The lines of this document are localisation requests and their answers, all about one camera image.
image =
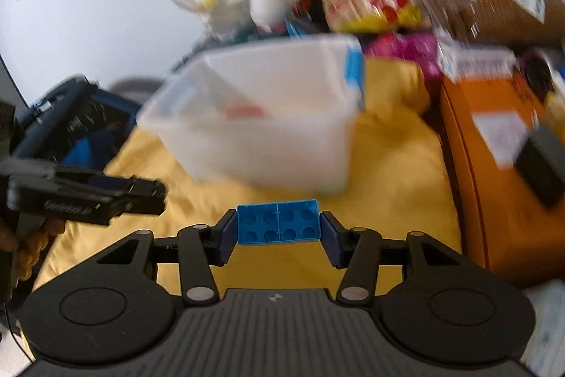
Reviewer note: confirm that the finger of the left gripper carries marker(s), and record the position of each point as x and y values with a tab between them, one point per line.
131	195

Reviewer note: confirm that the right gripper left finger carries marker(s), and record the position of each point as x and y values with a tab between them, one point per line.
128	269

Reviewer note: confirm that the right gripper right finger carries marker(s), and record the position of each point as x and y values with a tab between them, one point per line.
360	253

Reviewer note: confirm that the blue hollow building block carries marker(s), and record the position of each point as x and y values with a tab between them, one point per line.
278	223

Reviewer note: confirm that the white plastic bin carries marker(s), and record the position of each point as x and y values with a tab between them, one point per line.
277	114

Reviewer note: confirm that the orange cardboard box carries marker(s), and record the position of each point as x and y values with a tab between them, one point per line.
504	226

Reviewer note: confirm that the small black box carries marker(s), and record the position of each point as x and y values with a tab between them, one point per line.
540	163

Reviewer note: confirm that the white carton box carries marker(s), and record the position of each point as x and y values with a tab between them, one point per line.
461	62

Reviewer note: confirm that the white plastic bag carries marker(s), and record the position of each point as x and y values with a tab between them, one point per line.
220	18

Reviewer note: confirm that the magenta plastic bag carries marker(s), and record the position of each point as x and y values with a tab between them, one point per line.
420	48

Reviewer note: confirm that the white bowl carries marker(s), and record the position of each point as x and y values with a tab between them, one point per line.
269	14

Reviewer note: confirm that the brown dotted bag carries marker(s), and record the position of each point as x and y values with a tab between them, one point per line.
510	23

